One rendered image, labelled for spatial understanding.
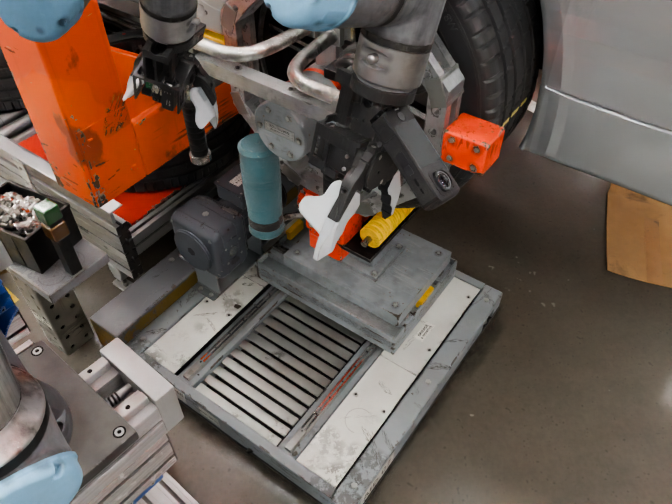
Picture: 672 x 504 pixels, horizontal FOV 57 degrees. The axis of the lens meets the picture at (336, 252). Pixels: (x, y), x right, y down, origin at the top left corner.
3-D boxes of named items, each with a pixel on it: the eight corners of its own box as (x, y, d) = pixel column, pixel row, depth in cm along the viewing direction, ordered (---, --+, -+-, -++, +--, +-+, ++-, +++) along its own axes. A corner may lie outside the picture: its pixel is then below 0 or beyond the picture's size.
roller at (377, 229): (435, 191, 162) (437, 174, 158) (373, 258, 146) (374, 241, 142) (415, 183, 165) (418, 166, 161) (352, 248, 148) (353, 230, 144)
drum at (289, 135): (369, 124, 132) (372, 64, 122) (309, 176, 120) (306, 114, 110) (316, 103, 138) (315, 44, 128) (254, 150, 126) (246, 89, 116)
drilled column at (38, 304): (95, 334, 190) (49, 237, 160) (68, 356, 184) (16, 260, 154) (74, 319, 194) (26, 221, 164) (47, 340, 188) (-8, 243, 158)
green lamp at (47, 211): (64, 217, 135) (58, 203, 133) (49, 227, 133) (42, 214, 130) (53, 210, 137) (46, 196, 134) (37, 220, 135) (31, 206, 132)
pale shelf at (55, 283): (110, 261, 154) (107, 252, 151) (53, 304, 144) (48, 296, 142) (7, 195, 171) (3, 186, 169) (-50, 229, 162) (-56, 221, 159)
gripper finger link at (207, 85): (197, 108, 101) (166, 67, 94) (201, 101, 102) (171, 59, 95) (220, 105, 99) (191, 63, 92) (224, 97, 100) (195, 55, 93)
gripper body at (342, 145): (343, 152, 77) (366, 58, 70) (400, 183, 74) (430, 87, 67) (305, 168, 72) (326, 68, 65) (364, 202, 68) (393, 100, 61)
